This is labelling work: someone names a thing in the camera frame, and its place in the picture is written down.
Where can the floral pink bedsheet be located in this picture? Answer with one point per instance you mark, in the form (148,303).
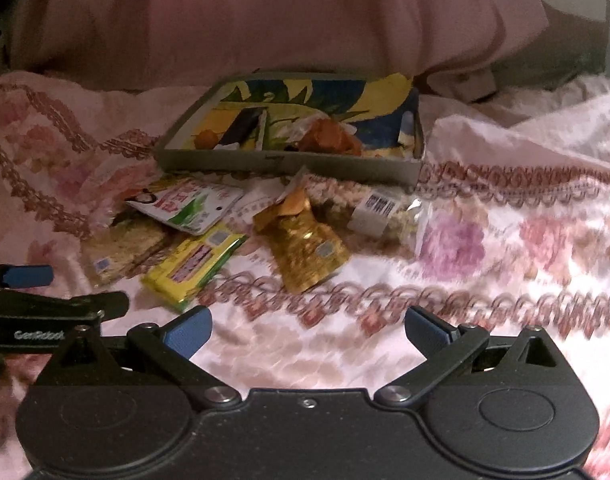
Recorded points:
(519,233)

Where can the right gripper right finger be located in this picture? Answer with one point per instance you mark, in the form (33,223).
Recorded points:
(447,350)

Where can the white green snack packet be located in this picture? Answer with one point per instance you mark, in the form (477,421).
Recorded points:
(187,204)

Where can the clear mixed nuts bag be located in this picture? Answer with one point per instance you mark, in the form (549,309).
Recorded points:
(387,214)

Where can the orange snack bag in tray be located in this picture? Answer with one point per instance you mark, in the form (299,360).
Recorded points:
(326,136)

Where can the gold foil snack pouch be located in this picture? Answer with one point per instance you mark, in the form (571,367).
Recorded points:
(306,251)

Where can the small orange fruit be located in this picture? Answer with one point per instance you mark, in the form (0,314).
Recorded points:
(206,140)

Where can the yellow wafer snack pack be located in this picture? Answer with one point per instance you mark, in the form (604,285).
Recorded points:
(191,265)

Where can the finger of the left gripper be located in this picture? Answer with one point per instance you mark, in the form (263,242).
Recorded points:
(105,306)
(18,277)

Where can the clear rice cracker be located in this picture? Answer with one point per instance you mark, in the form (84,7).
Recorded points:
(115,251)

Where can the pink curtain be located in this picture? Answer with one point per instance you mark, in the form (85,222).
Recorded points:
(141,44)

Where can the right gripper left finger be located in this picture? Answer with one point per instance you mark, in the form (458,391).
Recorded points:
(165,352)

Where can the grey cardboard tray box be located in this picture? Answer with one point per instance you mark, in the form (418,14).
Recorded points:
(260,117)

